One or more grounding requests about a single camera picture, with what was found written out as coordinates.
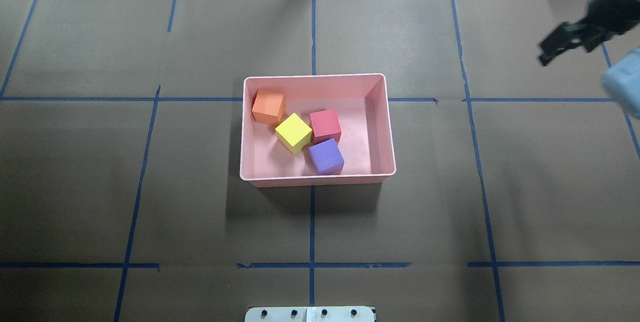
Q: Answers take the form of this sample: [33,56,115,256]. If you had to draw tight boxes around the pink plastic bin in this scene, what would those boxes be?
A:
[238,73,397,187]

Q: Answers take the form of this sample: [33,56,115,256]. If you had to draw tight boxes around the red foam block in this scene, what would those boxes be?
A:
[309,108,342,144]

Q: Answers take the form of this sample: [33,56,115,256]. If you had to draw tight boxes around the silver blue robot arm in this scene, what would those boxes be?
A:
[538,0,640,118]

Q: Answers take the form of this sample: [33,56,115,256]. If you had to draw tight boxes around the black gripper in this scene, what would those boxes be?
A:
[538,0,640,67]

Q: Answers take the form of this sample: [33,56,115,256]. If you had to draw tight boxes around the orange foam block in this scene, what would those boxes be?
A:
[251,89,286,126]

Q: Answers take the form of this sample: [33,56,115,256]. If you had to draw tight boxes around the purple foam block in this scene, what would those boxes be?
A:
[309,139,345,175]

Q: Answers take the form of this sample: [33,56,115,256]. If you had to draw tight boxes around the yellow foam block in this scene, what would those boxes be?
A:
[275,113,313,155]

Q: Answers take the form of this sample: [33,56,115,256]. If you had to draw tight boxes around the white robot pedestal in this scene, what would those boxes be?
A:
[244,305,377,321]

